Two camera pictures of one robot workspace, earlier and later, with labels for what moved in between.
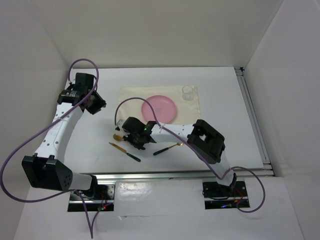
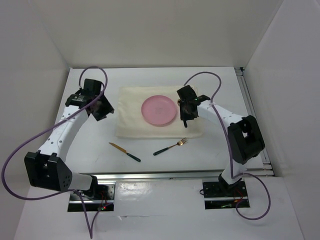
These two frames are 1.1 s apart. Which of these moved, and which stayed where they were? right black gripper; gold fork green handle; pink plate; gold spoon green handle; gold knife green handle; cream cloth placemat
Moved: gold spoon green handle; right black gripper
Stayed: gold fork green handle; cream cloth placemat; gold knife green handle; pink plate
